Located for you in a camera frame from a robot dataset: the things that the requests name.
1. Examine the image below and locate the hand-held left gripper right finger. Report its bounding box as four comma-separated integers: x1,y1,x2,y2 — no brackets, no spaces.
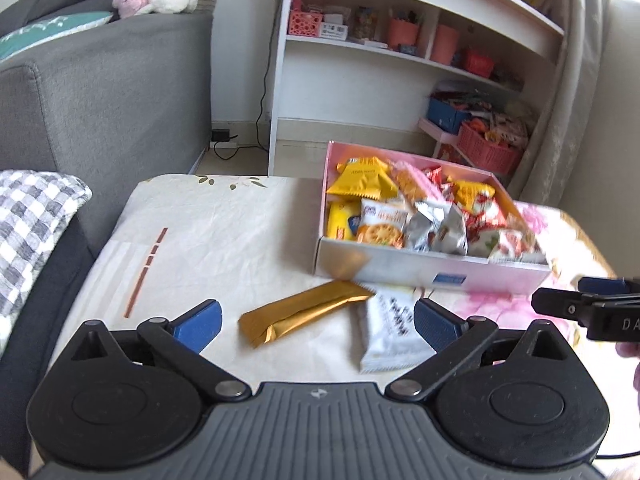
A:
385,298,581,403

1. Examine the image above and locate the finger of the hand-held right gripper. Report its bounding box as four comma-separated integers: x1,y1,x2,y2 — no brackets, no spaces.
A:
531,287,601,318
577,276,640,297

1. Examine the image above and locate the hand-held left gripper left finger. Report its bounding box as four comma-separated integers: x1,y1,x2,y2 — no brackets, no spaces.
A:
70,299,251,403

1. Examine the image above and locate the white black-print snack packet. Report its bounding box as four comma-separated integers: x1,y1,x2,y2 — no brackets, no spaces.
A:
357,287,441,375

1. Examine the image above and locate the pink cardboard box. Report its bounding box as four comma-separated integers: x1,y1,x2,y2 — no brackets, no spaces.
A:
313,141,553,296

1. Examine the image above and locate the gold snack bar packet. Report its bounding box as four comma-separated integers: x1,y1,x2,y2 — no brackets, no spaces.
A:
238,280,377,348

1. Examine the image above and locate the yellow snack bag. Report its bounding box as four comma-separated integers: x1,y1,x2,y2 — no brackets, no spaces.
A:
326,156,401,201

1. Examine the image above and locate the person's right hand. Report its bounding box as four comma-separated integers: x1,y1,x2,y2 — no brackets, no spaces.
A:
616,342,640,396

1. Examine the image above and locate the white red-green print packet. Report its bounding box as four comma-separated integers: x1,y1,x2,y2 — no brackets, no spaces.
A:
487,227,546,265

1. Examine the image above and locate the floral tablecloth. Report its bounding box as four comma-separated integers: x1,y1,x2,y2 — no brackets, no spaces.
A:
47,174,621,391

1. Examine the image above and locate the silver snack packet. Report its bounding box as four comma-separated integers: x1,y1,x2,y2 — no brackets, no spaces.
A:
404,200,446,252
431,205,468,256

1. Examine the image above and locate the red white snack packet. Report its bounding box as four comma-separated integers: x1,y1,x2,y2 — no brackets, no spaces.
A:
465,205,508,258

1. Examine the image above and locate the white cracker packet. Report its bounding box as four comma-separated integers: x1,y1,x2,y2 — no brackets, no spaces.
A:
356,197,412,250

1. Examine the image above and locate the yellow red snack packet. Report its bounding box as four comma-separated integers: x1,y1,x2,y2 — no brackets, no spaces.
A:
452,180,496,213

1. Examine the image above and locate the small yellow blue-print packet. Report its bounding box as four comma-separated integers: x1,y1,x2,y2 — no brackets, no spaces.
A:
326,200,363,241

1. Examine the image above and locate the orange pink snack packet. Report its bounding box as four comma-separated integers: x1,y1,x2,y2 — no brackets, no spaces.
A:
389,160,432,206

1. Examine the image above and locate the large pink basket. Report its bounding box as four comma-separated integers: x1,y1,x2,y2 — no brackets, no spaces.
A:
457,122,523,176

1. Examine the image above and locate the grey checkered cloth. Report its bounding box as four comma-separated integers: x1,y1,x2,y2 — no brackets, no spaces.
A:
0,170,93,318

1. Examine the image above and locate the pink rack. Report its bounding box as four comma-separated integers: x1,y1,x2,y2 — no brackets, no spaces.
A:
417,117,461,147

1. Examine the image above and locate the pale curtain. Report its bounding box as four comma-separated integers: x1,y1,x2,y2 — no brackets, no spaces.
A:
505,0,640,211

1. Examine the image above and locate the blue box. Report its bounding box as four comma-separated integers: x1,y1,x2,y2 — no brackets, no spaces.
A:
426,97,473,133

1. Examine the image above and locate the pile of colourful packets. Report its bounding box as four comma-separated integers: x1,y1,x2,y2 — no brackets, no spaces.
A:
430,80,538,148

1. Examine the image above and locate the grey sofa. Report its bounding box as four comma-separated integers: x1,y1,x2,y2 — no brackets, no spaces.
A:
0,0,216,471

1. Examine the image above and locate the white bookshelf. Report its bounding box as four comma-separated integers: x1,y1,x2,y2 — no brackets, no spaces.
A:
267,0,566,177

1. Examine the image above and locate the red basket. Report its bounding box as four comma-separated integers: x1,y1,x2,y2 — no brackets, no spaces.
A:
460,49,496,78

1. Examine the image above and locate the pink cup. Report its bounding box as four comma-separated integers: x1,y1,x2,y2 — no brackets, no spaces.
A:
387,17,420,50
430,25,461,65

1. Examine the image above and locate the clear jar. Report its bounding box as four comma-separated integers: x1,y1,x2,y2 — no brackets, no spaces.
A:
350,6,381,41

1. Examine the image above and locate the small pink basket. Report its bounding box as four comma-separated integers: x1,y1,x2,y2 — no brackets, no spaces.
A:
287,9,325,37

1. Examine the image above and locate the teal cushion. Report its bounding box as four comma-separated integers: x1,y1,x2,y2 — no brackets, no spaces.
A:
0,11,115,61

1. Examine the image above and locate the black power cable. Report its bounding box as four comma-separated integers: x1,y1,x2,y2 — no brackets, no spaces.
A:
210,72,271,161

